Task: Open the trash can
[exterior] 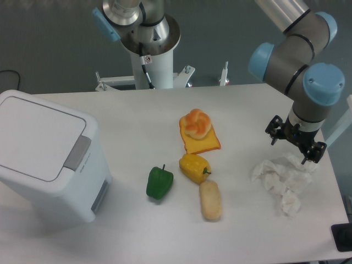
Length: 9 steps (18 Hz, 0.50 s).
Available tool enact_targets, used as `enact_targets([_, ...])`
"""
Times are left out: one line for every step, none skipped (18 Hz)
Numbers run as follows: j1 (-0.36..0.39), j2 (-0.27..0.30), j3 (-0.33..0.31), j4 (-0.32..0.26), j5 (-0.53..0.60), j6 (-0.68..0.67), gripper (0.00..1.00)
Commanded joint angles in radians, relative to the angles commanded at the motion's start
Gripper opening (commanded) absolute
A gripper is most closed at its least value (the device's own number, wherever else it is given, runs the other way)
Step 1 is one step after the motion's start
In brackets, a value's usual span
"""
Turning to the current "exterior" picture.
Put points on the green bell pepper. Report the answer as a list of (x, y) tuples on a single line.
[(159, 182)]

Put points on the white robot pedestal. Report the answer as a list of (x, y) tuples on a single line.
[(151, 51)]

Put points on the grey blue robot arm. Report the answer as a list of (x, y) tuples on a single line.
[(313, 88)]

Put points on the white frame at right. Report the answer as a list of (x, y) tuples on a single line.
[(340, 126)]

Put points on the yellow bell pepper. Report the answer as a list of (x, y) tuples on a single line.
[(195, 167)]

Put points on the round knotted bread roll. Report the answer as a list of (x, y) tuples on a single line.
[(196, 124)]

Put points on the crumpled white tissue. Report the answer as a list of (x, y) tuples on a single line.
[(286, 177)]

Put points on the oblong bread loaf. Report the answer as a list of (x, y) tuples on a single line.
[(211, 203)]

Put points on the black device at corner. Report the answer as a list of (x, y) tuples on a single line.
[(342, 236)]

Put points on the white trash can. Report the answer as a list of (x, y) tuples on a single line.
[(52, 156)]

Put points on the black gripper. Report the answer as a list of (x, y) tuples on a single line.
[(304, 141)]

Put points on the yellow toast slice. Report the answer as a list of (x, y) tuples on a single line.
[(193, 146)]

